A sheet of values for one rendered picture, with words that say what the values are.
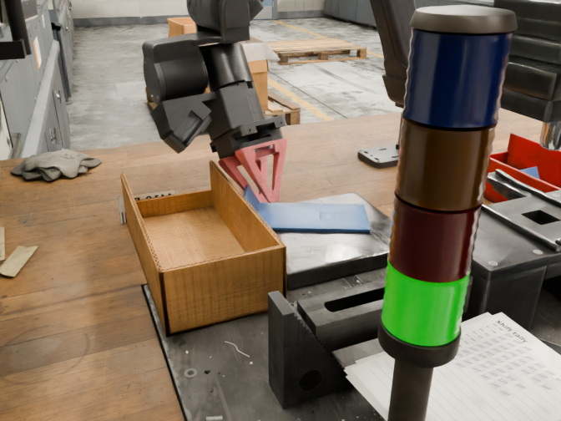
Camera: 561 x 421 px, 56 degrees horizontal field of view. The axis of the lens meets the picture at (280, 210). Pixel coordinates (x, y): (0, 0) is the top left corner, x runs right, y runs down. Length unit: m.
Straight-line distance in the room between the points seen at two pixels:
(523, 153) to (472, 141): 0.69
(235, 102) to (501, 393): 0.43
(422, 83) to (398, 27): 0.63
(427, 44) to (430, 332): 0.13
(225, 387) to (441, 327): 0.24
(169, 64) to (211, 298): 0.29
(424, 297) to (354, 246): 0.36
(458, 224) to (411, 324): 0.05
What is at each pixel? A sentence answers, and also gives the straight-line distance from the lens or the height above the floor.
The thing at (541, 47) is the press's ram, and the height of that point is 1.15.
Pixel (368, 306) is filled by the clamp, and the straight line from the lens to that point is 0.41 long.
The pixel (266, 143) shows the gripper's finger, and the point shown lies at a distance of 0.65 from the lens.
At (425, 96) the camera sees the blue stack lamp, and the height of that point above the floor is 1.17.
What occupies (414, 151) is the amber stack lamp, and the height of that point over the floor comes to 1.14.
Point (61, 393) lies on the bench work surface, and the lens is 0.48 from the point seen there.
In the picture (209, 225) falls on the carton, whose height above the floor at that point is 0.91.
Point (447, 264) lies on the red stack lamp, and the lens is 0.24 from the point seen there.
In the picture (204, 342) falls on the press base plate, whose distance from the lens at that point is 0.50.
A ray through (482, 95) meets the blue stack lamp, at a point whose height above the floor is 1.17.
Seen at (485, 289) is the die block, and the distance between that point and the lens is 0.47.
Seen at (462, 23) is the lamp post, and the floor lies 1.19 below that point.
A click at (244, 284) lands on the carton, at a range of 0.50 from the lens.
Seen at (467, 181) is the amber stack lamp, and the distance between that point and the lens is 0.22.
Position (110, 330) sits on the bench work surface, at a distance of 0.53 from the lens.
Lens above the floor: 1.21
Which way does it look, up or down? 26 degrees down
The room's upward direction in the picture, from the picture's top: straight up
